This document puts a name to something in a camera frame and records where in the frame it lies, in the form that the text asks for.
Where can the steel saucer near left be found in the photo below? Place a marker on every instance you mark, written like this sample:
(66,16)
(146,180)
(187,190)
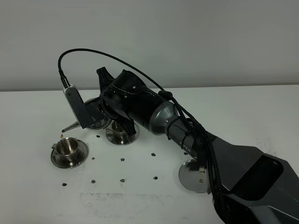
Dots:
(83,154)

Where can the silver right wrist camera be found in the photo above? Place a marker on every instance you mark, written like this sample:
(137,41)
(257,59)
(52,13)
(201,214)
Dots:
(87,113)

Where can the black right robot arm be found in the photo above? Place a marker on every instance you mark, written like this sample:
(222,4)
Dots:
(247,185)

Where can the steel teacup near left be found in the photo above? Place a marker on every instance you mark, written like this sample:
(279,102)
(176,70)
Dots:
(66,149)

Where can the steel teacup far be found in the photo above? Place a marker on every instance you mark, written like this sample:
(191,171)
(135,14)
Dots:
(115,130)

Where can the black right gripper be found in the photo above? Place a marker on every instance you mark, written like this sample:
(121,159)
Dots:
(128,97)

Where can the steel teacup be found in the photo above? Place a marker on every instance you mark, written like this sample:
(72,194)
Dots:
(66,149)
(115,130)

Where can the stainless steel teapot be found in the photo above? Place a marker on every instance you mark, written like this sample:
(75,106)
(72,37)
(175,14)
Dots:
(96,126)

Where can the steel saucer far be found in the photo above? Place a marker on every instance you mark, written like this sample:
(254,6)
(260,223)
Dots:
(125,140)

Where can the steel teapot saucer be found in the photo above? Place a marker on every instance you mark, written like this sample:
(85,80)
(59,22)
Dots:
(193,177)

